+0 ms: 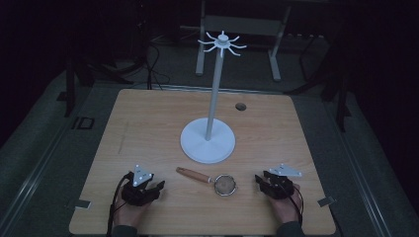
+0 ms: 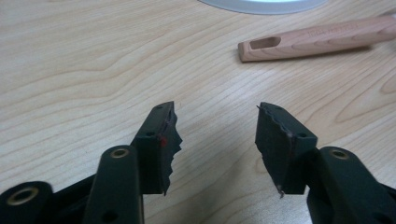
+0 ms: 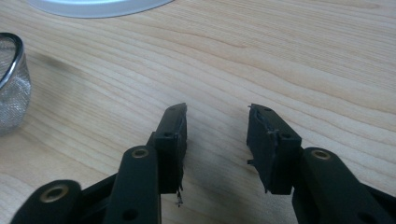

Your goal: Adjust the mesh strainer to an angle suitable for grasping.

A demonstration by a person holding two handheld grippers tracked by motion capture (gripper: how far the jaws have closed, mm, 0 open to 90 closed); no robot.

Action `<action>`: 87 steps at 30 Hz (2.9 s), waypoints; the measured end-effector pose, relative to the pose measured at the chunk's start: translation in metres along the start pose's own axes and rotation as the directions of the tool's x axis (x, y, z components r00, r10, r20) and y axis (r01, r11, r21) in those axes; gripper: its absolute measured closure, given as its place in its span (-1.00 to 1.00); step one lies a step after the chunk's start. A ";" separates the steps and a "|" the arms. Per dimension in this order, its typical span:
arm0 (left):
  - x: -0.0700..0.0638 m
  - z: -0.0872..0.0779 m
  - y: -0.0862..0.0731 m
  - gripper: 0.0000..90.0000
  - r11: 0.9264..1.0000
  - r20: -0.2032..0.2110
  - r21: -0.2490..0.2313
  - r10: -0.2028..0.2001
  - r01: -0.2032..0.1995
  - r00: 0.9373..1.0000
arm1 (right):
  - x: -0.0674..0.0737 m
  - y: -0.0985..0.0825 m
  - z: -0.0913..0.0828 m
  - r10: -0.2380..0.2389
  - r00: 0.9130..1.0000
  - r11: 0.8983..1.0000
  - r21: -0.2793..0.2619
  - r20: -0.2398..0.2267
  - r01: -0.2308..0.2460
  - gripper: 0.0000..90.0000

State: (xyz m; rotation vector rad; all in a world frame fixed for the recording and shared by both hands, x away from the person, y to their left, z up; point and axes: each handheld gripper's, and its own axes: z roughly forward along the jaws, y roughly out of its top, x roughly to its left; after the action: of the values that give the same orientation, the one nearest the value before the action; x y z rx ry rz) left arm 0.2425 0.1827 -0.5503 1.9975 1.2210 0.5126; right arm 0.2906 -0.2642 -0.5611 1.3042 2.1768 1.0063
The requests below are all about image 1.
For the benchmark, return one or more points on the white metal frame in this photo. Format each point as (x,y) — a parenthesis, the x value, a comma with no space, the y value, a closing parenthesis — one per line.
(243,24)

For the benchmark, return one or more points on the white hook stand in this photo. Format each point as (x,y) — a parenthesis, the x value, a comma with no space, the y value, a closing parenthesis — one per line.
(208,141)

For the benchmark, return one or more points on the person's right hand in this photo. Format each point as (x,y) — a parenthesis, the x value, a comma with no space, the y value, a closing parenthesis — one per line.
(285,209)

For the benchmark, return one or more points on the dark rectangular floor plate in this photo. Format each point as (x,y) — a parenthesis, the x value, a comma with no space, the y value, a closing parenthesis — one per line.
(83,123)

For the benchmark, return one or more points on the person's left hand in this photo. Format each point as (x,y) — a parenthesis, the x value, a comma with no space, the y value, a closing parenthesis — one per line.
(128,214)

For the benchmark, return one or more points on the grey tape strip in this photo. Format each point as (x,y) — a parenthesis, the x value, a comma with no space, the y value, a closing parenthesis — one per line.
(326,201)
(80,204)

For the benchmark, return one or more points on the black metal stand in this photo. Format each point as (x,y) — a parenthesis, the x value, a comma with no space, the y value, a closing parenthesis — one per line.
(69,89)
(341,98)

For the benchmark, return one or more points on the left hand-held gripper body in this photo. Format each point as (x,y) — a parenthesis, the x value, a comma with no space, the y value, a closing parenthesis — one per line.
(136,194)

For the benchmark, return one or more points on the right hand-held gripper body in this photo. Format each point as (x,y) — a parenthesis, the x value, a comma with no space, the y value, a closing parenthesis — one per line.
(280,189)

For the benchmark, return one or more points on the wooden table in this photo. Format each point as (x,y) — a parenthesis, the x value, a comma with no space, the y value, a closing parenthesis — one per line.
(148,131)

